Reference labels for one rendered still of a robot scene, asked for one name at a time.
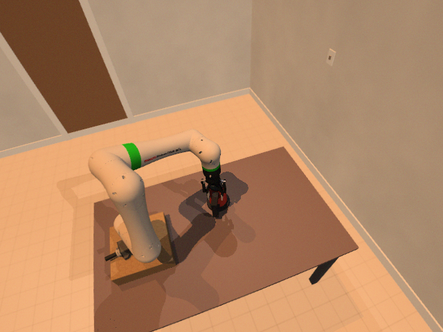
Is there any red kettle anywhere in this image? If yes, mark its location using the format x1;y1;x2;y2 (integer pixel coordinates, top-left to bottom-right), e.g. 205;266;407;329
209;185;227;218

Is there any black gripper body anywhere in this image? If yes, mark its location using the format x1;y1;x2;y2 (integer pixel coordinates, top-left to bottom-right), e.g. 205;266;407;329
206;176;221;185

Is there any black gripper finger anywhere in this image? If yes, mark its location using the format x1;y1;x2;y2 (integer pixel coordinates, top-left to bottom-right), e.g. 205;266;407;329
214;179;226;201
201;178;212;200

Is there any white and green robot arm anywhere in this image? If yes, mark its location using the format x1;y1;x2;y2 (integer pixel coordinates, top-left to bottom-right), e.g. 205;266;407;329
88;129;221;263

